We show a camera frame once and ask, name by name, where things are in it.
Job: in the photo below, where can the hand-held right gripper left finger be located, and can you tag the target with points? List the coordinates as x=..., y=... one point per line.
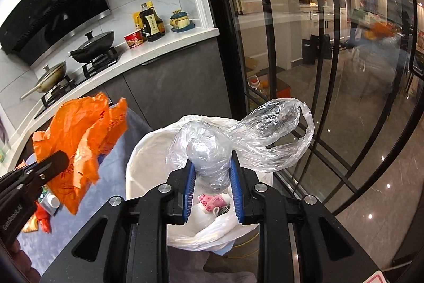
x=188, y=190

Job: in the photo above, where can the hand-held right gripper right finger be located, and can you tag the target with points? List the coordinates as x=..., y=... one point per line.
x=237, y=190

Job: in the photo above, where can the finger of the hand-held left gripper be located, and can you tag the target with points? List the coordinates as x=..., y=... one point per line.
x=54, y=165

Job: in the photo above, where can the clear plastic bag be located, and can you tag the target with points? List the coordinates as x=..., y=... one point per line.
x=208, y=150

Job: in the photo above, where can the orange plastic bag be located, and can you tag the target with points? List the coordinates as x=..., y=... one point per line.
x=82, y=127

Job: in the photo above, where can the trash bin with white liner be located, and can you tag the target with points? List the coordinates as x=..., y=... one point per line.
x=149, y=153

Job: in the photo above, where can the pink patterned wrapper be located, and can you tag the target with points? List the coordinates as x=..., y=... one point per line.
x=212, y=201

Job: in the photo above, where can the red snack packet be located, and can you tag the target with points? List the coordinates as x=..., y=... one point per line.
x=43, y=220

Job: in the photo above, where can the small white bottle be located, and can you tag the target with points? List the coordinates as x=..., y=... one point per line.
x=52, y=202

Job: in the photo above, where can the blue-grey tablecloth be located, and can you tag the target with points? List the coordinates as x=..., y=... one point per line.
x=109, y=173

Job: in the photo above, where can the brass pan with lid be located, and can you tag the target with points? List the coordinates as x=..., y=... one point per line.
x=53, y=74

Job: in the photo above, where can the cooking oil bottle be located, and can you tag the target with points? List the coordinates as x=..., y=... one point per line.
x=255, y=87

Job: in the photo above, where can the black gas stove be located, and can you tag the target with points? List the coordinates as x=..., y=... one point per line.
x=96, y=66

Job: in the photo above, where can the grey kitchen cabinet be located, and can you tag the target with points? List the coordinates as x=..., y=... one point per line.
x=172, y=80

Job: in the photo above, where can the orange box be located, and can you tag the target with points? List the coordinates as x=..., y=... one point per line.
x=281, y=89

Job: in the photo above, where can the cardboard box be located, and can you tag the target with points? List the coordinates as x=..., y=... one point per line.
x=252, y=66

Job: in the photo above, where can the black wok with lid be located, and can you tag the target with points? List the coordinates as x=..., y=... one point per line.
x=96, y=44

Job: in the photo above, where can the red instant noodle cup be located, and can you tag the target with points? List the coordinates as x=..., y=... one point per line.
x=134, y=40

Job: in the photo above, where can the black range hood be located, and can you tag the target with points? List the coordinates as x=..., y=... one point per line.
x=49, y=14

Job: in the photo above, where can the black-framed glass door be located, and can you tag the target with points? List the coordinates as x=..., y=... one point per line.
x=281, y=37

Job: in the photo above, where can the yellow bottle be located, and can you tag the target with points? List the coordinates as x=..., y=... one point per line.
x=136, y=21

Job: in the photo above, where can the blue yellow teapot ornament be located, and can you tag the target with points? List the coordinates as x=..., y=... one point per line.
x=181, y=22

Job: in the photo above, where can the dark soy sauce bottle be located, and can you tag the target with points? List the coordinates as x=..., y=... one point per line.
x=151, y=26

